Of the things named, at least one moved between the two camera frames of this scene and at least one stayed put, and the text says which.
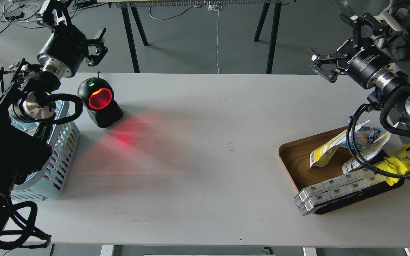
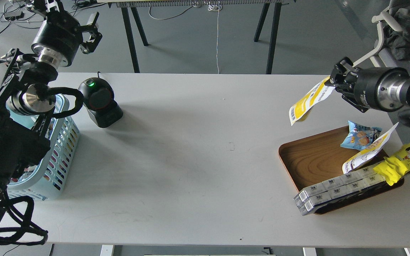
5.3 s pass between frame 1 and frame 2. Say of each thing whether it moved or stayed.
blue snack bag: stayed
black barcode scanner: stayed
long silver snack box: stayed
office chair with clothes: stayed
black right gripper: moved
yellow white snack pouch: moved
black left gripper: moved
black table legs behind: stayed
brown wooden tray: stayed
